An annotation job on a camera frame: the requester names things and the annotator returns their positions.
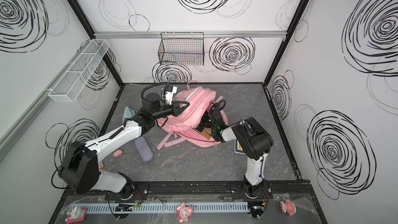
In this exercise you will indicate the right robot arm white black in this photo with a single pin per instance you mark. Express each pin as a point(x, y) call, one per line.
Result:
point(254, 140)

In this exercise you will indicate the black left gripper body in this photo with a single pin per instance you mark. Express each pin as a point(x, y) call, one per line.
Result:
point(176, 109)

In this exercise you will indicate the teal folded cloth pouch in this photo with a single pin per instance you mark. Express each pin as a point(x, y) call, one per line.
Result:
point(127, 114)

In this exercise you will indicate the purple pencil pouch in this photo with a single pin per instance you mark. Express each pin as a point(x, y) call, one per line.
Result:
point(143, 149)

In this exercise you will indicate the brown cover book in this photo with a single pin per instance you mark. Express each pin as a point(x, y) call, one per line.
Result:
point(204, 131)

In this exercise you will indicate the pink student backpack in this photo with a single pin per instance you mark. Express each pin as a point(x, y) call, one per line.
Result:
point(181, 128)

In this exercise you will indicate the white slotted cable duct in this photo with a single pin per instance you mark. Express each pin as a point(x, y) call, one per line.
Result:
point(161, 208)

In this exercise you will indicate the black wire wall basket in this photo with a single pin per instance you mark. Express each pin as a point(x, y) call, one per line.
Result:
point(186, 48)

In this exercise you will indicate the blue book yellow label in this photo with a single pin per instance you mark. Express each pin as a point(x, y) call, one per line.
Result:
point(238, 148)

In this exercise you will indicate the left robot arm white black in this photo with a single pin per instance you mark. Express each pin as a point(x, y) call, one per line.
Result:
point(80, 170)

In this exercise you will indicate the pink white toy left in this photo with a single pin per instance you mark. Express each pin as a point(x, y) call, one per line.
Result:
point(75, 215)

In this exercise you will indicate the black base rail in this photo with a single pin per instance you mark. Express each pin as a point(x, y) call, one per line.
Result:
point(143, 190)

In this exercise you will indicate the small pink eraser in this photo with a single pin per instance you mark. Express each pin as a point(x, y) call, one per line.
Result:
point(117, 153)

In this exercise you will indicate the pink plush toy centre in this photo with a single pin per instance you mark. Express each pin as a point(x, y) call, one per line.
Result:
point(184, 212)

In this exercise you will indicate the pink toy right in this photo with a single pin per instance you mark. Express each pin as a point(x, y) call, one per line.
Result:
point(287, 207)

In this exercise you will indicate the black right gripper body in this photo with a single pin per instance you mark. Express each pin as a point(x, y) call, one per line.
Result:
point(213, 122)

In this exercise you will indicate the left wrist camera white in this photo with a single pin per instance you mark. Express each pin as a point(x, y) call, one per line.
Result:
point(167, 95)

